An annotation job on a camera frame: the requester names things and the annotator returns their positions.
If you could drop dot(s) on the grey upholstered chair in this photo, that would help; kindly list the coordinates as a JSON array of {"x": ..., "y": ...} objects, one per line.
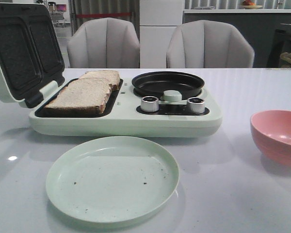
[
  {"x": 104, "y": 43},
  {"x": 208, "y": 44}
]

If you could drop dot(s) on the white refrigerator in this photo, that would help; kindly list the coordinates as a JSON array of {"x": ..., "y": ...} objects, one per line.
[{"x": 158, "y": 19}]

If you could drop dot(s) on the right grey upholstered chair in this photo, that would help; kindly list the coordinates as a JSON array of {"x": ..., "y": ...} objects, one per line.
[{"x": 208, "y": 44}]

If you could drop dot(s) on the black round frying pan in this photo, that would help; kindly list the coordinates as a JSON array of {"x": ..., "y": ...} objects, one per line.
[{"x": 155, "y": 83}]

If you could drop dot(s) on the mint green breakfast maker base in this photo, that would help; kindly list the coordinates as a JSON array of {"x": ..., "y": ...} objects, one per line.
[{"x": 123, "y": 116}]

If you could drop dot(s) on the mint green round plate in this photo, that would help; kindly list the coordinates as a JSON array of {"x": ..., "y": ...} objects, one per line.
[{"x": 113, "y": 181}]

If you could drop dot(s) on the mint green breakfast maker lid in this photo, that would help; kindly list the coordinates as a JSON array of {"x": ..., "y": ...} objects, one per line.
[{"x": 31, "y": 63}]

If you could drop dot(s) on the fruit plate on counter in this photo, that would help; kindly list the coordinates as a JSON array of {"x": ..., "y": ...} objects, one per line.
[{"x": 248, "y": 4}]

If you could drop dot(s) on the silver control knob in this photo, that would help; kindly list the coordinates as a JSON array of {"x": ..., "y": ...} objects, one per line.
[
  {"x": 149, "y": 104},
  {"x": 195, "y": 105}
]

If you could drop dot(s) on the pink plastic bowl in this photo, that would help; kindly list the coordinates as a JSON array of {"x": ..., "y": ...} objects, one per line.
[{"x": 271, "y": 133}]

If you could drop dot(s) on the left grey upholstered chair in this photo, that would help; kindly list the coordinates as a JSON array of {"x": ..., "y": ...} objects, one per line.
[{"x": 104, "y": 43}]

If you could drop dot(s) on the bread slice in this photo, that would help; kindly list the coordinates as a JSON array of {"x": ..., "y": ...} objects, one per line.
[
  {"x": 111, "y": 75},
  {"x": 81, "y": 98}
]

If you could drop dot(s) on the red barrier tape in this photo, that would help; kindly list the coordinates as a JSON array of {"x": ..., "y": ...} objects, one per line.
[{"x": 124, "y": 14}]

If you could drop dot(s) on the grey kitchen counter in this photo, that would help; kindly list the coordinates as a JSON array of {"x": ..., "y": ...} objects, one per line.
[{"x": 257, "y": 26}]

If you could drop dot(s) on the right silver control knob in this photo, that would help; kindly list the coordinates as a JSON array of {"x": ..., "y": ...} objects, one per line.
[{"x": 195, "y": 105}]

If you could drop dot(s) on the left silver control knob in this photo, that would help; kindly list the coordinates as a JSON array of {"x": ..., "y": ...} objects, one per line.
[{"x": 149, "y": 104}]

